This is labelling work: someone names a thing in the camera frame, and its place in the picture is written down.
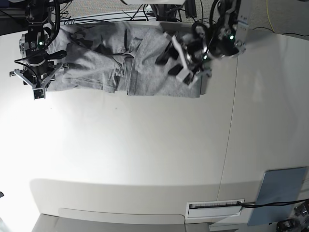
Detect grey T-shirt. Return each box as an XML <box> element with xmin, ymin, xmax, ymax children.
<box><xmin>47</xmin><ymin>22</ymin><xmax>201</xmax><ymax>98</ymax></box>

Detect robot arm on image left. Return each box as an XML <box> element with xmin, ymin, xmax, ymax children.
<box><xmin>10</xmin><ymin>0</ymin><xmax>69</xmax><ymax>99</ymax></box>

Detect blue-grey flat pad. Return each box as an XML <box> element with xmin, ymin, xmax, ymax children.
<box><xmin>247</xmin><ymin>167</ymin><xmax>307</xmax><ymax>226</ymax></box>

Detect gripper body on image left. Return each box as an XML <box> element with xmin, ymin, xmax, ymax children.
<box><xmin>24</xmin><ymin>61</ymin><xmax>56</xmax><ymax>100</ymax></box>

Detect black cable bundle behind table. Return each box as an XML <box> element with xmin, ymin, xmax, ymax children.
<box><xmin>52</xmin><ymin>0</ymin><xmax>218</xmax><ymax>25</ymax></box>

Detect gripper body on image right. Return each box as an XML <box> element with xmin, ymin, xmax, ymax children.
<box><xmin>176</xmin><ymin>36</ymin><xmax>211</xmax><ymax>86</ymax></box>

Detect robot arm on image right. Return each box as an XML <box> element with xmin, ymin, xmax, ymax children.
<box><xmin>169</xmin><ymin>0</ymin><xmax>252</xmax><ymax>87</ymax></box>

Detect black cable on table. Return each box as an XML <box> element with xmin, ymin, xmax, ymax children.
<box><xmin>238</xmin><ymin>199</ymin><xmax>309</xmax><ymax>209</ymax></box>

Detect black device at corner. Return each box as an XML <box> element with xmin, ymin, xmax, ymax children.
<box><xmin>276</xmin><ymin>218</ymin><xmax>301</xmax><ymax>232</ymax></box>

